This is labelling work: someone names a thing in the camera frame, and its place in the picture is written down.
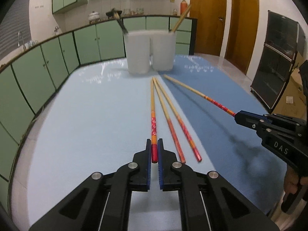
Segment dark blue table mat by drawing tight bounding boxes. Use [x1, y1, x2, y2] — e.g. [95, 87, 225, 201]
[158, 55, 286, 212]

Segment red-handled bamboo chopstick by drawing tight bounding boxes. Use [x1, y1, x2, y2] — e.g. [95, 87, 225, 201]
[152, 78, 186, 163]
[163, 74, 235, 117]
[156, 78, 203, 163]
[150, 79, 158, 163]

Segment chrome sink faucet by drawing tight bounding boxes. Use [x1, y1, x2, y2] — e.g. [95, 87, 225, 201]
[18, 31, 24, 47]

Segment white two-compartment utensil holder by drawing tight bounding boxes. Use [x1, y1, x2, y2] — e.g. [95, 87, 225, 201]
[124, 30, 177, 74]

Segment right hand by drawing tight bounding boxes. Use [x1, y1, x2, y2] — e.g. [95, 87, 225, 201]
[283, 165, 307, 201]

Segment green lower kitchen cabinets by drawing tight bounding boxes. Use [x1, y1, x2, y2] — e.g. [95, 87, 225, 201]
[1, 19, 126, 209]

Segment white cooking pot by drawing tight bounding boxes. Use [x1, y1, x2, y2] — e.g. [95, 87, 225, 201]
[88, 11, 100, 23]

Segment black chopstick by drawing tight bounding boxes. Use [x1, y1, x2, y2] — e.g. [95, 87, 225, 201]
[112, 8, 128, 34]
[114, 14, 128, 34]

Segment grey window blind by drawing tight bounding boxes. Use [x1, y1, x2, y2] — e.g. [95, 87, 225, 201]
[1, 0, 31, 59]

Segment black wok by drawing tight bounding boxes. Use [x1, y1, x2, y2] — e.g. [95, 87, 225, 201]
[105, 8, 122, 19]

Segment brown wooden door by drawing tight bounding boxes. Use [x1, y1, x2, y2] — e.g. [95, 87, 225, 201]
[224, 0, 259, 74]
[190, 0, 227, 56]

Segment orange thermos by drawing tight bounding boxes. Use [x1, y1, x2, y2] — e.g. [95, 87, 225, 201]
[180, 0, 188, 14]

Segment light blue table mat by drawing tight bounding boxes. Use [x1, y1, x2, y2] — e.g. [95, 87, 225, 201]
[10, 57, 217, 231]

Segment black glass cabinet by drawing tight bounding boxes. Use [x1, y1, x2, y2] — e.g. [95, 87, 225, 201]
[251, 10, 305, 113]

